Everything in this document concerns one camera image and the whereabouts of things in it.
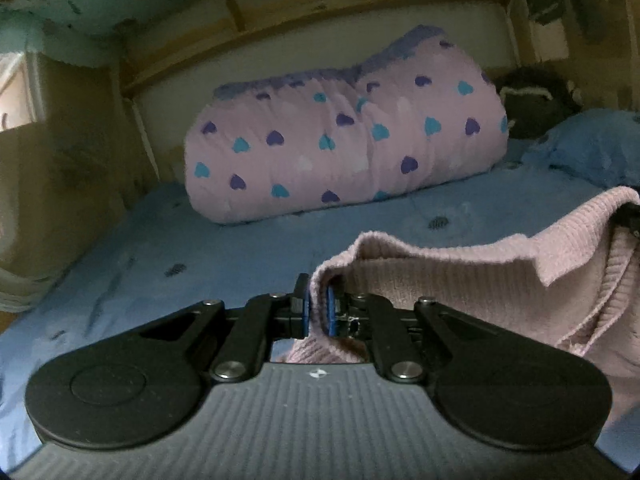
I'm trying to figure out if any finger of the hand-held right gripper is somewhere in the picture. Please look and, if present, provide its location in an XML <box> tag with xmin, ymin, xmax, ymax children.
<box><xmin>612</xmin><ymin>202</ymin><xmax>640</xmax><ymax>241</ymax></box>

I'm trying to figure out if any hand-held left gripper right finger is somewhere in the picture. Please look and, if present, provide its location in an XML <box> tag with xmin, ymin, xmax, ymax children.
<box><xmin>325</xmin><ymin>285</ymin><xmax>496</xmax><ymax>386</ymax></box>

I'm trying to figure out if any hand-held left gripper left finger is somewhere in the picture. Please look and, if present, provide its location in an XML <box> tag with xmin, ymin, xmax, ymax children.
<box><xmin>137</xmin><ymin>274</ymin><xmax>311</xmax><ymax>385</ymax></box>

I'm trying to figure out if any pink knitted cardigan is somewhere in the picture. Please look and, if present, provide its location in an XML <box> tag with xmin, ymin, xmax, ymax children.
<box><xmin>277</xmin><ymin>186</ymin><xmax>640</xmax><ymax>443</ymax></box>

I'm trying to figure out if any blue pillow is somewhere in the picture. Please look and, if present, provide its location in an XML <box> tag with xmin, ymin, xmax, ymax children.
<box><xmin>520</xmin><ymin>109</ymin><xmax>640</xmax><ymax>190</ymax></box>

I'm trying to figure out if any blue bed sheet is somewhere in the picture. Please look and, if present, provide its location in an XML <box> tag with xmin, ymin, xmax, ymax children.
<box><xmin>0</xmin><ymin>152</ymin><xmax>640</xmax><ymax>476</ymax></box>

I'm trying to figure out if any dark plush toy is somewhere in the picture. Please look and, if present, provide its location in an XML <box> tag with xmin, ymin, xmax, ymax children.
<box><xmin>495</xmin><ymin>66</ymin><xmax>584</xmax><ymax>140</ymax></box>

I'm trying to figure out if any pink heart print quilt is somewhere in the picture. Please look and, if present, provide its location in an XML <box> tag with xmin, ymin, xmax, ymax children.
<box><xmin>184</xmin><ymin>25</ymin><xmax>510</xmax><ymax>225</ymax></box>

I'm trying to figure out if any beige bed curtain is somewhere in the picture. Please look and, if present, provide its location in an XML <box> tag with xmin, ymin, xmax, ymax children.
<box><xmin>0</xmin><ymin>52</ymin><xmax>151</xmax><ymax>313</ymax></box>

